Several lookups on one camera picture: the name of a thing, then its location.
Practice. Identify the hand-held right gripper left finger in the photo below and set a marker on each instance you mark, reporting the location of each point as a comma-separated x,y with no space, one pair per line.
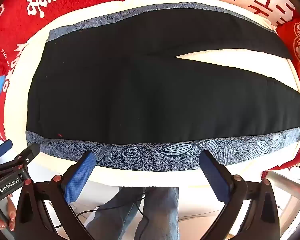
77,180

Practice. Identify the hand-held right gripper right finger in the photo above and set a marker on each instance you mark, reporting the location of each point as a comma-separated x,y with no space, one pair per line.
215,177

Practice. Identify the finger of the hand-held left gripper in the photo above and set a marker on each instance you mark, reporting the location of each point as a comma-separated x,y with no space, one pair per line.
3,148
27,153

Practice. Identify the black pants floral side stripes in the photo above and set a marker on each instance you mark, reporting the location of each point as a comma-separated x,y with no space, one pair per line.
115,80

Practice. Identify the person's left hand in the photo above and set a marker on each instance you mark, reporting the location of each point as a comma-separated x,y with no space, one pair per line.
11,212

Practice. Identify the person's right leg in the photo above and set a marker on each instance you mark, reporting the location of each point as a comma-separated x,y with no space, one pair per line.
160,212

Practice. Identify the cream mat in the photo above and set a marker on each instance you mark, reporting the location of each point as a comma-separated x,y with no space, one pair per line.
240,57

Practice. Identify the red printed blanket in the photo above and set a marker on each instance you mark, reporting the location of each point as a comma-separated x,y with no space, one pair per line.
65,0

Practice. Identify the metal frame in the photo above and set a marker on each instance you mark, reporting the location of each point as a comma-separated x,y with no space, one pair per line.
285,186

